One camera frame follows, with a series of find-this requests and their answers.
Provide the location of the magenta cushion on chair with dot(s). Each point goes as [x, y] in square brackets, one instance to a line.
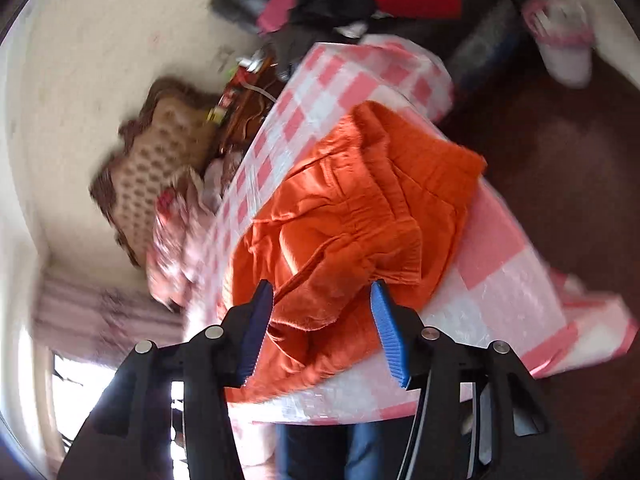
[275, 15]

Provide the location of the black leather armchair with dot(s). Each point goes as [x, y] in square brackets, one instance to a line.
[441, 37]

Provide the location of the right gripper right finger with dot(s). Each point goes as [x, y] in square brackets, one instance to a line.
[424, 358]

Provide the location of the pink curtain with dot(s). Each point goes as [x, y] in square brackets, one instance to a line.
[99, 324]

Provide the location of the tufted wooden headboard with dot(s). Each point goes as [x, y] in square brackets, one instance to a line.
[173, 130]

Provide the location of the folded floral quilt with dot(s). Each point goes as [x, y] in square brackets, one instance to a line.
[184, 211]

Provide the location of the black garment on chair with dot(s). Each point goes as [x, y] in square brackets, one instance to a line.
[313, 22]

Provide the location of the white trash bin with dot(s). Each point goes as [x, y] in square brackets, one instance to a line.
[564, 36]

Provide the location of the orange pants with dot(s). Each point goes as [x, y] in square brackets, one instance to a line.
[379, 198]

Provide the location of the person's blue jeans legs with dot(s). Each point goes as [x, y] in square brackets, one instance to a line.
[330, 452]

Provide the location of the dark wooden nightstand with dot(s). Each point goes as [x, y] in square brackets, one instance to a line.
[249, 96]

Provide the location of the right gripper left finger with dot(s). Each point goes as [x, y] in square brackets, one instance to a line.
[220, 357]

